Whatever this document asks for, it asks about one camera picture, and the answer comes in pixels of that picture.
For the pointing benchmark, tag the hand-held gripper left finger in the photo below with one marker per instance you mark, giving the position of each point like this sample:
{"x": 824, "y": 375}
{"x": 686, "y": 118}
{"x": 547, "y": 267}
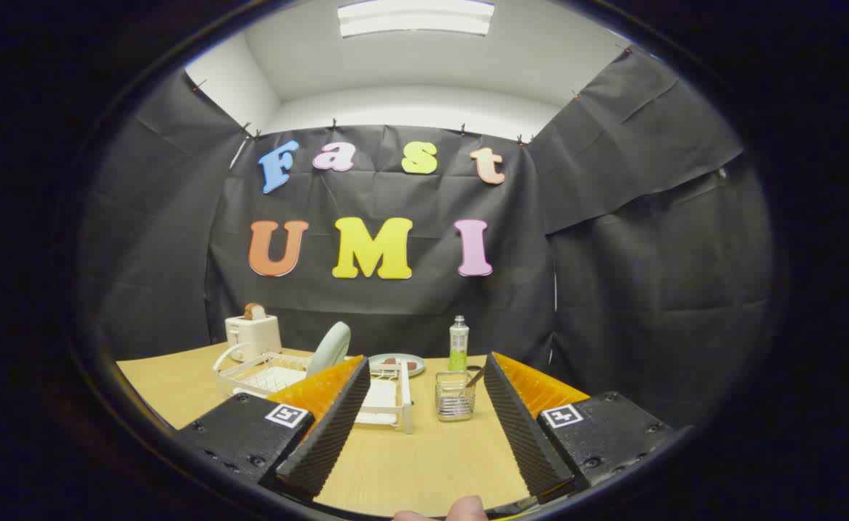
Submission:
{"x": 323, "y": 441}

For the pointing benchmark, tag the brown wooden spoon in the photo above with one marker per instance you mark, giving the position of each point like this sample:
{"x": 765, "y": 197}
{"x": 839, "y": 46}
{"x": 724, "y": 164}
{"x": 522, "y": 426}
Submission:
{"x": 475, "y": 376}

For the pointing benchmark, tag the white toaster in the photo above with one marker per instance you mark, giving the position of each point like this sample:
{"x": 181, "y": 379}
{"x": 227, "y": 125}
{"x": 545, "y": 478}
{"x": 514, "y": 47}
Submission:
{"x": 254, "y": 334}

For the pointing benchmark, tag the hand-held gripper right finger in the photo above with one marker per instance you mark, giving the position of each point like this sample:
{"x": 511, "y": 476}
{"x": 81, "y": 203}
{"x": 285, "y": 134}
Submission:
{"x": 522, "y": 434}

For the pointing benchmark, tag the grey-green plate with meat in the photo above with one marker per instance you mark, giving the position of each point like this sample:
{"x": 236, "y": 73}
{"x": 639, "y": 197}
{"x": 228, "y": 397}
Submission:
{"x": 377, "y": 359}

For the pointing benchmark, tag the green label bottle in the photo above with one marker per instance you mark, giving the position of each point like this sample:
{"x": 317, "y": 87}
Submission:
{"x": 458, "y": 347}

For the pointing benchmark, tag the pale green plate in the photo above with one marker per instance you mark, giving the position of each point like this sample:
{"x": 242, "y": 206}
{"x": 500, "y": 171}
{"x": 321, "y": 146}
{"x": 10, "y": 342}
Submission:
{"x": 330, "y": 347}

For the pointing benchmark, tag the ceiling light panel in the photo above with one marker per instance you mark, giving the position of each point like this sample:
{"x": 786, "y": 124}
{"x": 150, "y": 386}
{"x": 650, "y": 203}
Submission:
{"x": 415, "y": 16}

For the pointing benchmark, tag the toast slice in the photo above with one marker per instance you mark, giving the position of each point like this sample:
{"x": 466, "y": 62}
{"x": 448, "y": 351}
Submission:
{"x": 255, "y": 312}

